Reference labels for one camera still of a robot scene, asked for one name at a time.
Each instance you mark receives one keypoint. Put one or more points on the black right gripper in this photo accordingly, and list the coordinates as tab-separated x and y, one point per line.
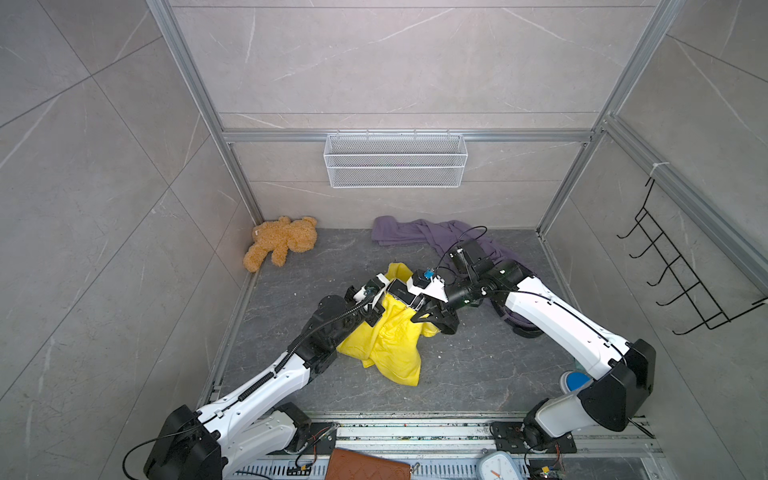
440	310

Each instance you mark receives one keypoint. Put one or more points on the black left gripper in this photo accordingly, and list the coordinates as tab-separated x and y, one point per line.
373	316

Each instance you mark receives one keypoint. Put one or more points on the yellow trousers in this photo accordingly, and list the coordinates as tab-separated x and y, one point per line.
392	344

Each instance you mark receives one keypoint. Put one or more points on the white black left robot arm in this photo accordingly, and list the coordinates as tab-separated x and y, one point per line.
221	437

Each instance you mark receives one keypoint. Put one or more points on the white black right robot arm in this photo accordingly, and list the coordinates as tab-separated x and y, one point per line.
620	373

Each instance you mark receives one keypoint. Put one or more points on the purple jacket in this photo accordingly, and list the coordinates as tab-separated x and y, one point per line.
387	231

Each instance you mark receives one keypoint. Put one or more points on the brown teddy bear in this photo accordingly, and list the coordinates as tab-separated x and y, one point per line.
278	238

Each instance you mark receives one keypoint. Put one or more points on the white clock at bottom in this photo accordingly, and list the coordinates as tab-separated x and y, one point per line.
498	465

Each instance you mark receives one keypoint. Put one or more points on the brown leather wallet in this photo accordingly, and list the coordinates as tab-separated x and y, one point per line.
350	465

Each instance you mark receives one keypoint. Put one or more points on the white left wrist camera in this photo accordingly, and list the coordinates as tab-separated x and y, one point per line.
371	290

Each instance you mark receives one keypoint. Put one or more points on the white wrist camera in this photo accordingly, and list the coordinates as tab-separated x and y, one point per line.
427	283
371	290

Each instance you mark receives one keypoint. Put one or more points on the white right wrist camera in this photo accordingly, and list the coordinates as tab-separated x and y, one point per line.
427	283

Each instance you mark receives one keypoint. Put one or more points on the white wire mesh basket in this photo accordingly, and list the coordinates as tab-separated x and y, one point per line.
395	160

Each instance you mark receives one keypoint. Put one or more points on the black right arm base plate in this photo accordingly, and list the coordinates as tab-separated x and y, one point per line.
514	437

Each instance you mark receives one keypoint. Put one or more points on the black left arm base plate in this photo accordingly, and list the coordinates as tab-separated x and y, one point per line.
313	438

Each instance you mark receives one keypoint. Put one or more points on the black wire hook rack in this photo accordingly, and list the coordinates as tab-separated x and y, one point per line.
709	313

